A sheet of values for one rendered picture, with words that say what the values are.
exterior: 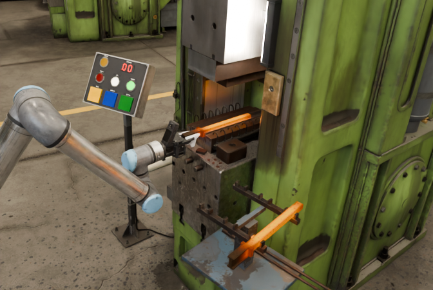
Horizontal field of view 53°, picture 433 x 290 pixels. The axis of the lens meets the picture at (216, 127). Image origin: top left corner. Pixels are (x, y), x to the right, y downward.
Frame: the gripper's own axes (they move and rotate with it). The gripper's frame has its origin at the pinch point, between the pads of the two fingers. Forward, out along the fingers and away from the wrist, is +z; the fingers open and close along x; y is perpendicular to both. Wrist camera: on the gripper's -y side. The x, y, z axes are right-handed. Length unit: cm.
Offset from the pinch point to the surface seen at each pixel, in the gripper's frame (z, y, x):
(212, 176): -3.5, 13.3, 17.2
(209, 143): 2.9, 4.0, 5.9
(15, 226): -68, 97, -107
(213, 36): 4.9, -46.0, 5.0
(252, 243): -24, 4, 65
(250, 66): 24.4, -29.3, 7.5
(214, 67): 4.4, -33.2, 6.5
